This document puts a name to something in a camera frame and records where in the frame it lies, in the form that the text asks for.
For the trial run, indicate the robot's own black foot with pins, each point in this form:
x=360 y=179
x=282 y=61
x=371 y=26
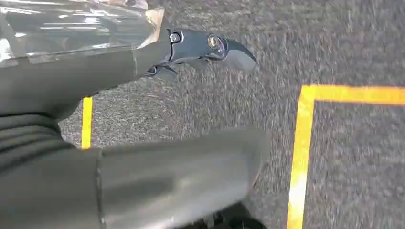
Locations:
x=240 y=219

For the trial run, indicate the steel table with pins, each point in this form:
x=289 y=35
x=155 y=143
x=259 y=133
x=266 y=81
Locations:
x=63 y=19

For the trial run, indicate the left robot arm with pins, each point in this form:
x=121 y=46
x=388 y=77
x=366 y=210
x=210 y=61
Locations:
x=28 y=139

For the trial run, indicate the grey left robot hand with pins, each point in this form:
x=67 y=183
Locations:
x=158 y=177

